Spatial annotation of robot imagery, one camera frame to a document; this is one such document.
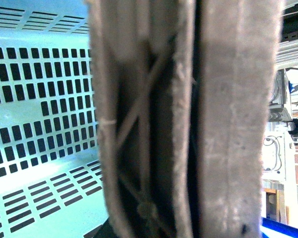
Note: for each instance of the brown left gripper right finger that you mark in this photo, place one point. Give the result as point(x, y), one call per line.
point(239, 44)

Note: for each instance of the brown left gripper left finger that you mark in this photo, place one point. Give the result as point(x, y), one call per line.
point(142, 77)

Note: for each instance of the light green plastic basket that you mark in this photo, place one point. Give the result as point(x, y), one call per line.
point(50, 175)

